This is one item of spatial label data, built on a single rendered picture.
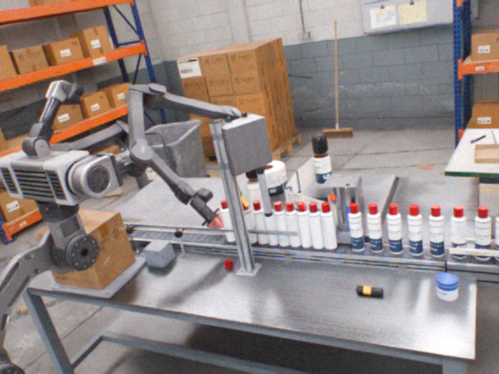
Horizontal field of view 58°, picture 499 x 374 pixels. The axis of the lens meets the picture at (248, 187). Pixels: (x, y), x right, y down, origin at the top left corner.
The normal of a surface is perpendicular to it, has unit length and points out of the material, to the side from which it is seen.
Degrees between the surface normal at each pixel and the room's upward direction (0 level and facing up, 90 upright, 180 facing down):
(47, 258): 90
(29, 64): 91
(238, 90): 90
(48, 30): 90
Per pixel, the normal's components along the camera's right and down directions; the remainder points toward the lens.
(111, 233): 0.88, 0.01
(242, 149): 0.49, 0.25
